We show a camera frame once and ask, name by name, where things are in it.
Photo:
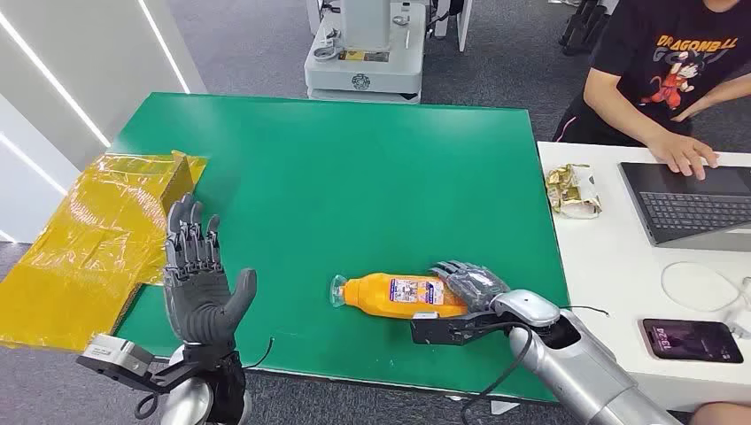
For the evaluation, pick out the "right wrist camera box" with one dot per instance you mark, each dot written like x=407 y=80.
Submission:
x=437 y=331

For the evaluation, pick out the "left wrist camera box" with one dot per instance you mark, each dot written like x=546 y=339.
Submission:
x=114 y=355

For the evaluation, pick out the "white robot base machine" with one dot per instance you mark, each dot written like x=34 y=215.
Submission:
x=366 y=64

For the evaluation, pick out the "person's right hand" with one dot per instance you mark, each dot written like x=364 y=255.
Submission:
x=680 y=153

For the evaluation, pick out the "orange bottle with label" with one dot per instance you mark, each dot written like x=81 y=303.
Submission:
x=375 y=296

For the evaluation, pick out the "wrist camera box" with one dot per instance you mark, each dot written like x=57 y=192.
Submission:
x=437 y=331
x=114 y=355

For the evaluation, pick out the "dark grey laptop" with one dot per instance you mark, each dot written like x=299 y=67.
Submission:
x=686 y=205

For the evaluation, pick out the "person's knee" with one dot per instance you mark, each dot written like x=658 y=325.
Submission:
x=724 y=413

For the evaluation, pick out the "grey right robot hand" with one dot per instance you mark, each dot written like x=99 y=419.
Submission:
x=476 y=286

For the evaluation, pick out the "gold foil snack wrapper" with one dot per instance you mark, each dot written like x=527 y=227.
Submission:
x=572 y=190

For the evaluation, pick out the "black chair base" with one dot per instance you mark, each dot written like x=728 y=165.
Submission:
x=581 y=29

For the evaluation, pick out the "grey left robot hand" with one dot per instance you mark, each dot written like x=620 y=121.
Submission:
x=196 y=293

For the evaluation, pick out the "person's left forearm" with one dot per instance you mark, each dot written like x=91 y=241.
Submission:
x=719 y=94

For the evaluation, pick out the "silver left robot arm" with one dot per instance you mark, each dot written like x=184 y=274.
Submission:
x=188 y=405

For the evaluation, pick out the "person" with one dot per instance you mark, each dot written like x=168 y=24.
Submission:
x=663 y=53

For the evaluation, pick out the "black smartphone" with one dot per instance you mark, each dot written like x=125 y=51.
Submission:
x=692 y=341

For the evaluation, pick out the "yellow taped cardboard box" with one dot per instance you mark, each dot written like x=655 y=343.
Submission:
x=88 y=246

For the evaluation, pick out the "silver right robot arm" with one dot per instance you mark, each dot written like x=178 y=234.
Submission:
x=578 y=363

